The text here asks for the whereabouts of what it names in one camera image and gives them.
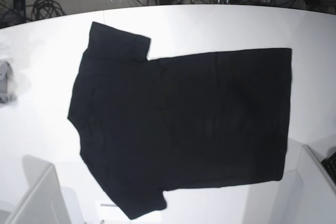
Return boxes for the coiled black cable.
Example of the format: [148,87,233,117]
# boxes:
[30,0,66,20]

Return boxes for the black keyboard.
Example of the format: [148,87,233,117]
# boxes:
[321,153,336,182]

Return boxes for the white partition panel left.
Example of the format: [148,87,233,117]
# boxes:
[1,155,85,223]

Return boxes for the grey folded garment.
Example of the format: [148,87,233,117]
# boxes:
[1,60,16,107]

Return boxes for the black T-shirt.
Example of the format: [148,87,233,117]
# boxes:
[68,22,292,219]

